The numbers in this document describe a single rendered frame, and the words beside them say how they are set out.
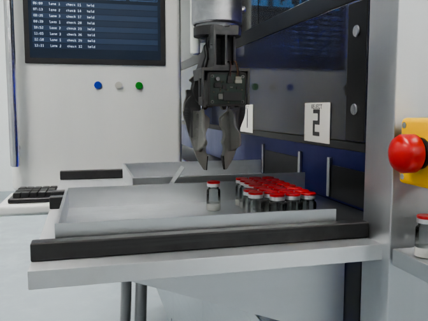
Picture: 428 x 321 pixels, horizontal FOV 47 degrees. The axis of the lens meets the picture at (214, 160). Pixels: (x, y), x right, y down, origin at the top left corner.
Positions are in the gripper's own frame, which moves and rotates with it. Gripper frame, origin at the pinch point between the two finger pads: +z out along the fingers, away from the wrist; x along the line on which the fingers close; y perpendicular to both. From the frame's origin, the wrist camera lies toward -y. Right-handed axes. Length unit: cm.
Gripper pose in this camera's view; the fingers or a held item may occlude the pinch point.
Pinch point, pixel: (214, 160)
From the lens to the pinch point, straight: 77.6
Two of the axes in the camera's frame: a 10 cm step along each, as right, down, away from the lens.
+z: 0.0, 9.9, 1.0
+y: 2.4, 1.0, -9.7
